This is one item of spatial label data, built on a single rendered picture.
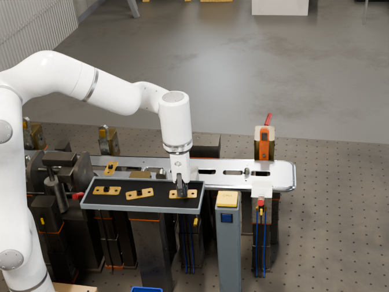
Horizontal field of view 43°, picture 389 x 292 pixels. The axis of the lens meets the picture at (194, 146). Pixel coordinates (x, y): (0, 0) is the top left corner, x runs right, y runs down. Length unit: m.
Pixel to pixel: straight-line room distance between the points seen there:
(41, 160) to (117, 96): 0.58
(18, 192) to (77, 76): 0.36
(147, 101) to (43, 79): 0.33
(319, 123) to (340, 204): 1.94
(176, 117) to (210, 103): 3.05
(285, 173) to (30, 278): 0.95
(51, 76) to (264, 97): 3.38
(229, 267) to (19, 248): 0.67
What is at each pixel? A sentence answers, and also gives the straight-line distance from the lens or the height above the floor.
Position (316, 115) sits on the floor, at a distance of 4.20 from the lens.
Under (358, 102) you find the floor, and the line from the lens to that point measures 4.44.
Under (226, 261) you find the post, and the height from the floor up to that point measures 0.92.
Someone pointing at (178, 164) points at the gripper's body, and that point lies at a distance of 1.40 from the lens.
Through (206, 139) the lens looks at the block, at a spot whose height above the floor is 1.03.
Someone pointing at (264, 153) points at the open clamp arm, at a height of 1.01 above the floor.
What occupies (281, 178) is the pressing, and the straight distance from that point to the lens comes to 1.84.
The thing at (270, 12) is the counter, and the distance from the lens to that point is 6.38.
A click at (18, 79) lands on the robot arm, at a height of 1.64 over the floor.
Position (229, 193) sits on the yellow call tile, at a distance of 1.52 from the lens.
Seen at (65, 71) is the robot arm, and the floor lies 1.64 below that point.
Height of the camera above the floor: 2.13
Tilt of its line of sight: 34 degrees down
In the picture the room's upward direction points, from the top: 4 degrees counter-clockwise
